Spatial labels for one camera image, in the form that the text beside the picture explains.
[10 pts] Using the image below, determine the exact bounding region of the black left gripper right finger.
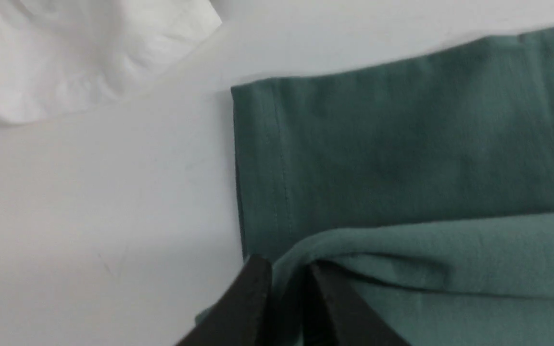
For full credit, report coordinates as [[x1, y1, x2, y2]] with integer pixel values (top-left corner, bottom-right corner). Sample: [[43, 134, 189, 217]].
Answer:
[[303, 261, 409, 346]]

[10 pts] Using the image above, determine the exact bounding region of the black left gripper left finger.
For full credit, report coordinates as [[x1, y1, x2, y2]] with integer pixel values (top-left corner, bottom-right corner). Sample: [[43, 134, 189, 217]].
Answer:
[[178, 255, 272, 346]]

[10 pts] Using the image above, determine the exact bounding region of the green long-sleeved shirt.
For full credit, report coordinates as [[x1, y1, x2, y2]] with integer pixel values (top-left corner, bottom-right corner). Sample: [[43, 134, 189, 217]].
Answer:
[[231, 28, 554, 346]]

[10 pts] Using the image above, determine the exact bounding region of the white crumpled garment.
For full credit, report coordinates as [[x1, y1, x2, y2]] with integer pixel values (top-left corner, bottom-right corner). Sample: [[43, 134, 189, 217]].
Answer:
[[0, 0, 222, 125]]

